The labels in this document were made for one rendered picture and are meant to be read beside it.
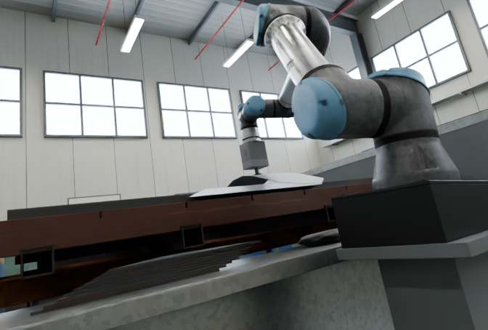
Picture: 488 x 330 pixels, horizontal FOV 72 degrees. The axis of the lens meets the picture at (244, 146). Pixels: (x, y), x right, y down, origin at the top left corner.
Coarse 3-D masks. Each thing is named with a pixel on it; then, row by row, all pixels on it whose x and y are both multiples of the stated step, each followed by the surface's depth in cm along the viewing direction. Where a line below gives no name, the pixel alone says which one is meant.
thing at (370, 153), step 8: (480, 112) 137; (456, 120) 145; (464, 120) 142; (472, 120) 140; (480, 120) 137; (440, 128) 150; (448, 128) 148; (456, 128) 145; (368, 152) 182; (344, 160) 195; (352, 160) 191; (320, 168) 211; (328, 168) 206
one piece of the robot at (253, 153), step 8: (248, 144) 131; (256, 144) 133; (264, 144) 136; (240, 152) 135; (248, 152) 131; (256, 152) 132; (264, 152) 134; (248, 160) 131; (256, 160) 131; (264, 160) 133; (248, 168) 132; (256, 168) 133
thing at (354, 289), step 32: (256, 288) 74; (288, 288) 78; (320, 288) 83; (352, 288) 89; (384, 288) 95; (160, 320) 62; (192, 320) 65; (224, 320) 68; (256, 320) 72; (288, 320) 76; (320, 320) 81; (352, 320) 86; (384, 320) 92
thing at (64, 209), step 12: (348, 180) 113; (360, 180) 116; (372, 180) 120; (252, 192) 91; (264, 192) 93; (276, 192) 95; (72, 204) 67; (84, 204) 68; (96, 204) 69; (108, 204) 71; (120, 204) 72; (132, 204) 73; (144, 204) 75; (156, 204) 76; (12, 216) 61; (24, 216) 62; (36, 216) 63
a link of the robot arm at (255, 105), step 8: (256, 96) 125; (248, 104) 124; (256, 104) 124; (264, 104) 125; (272, 104) 127; (248, 112) 125; (256, 112) 124; (264, 112) 127; (272, 112) 128; (248, 120) 131; (256, 120) 134
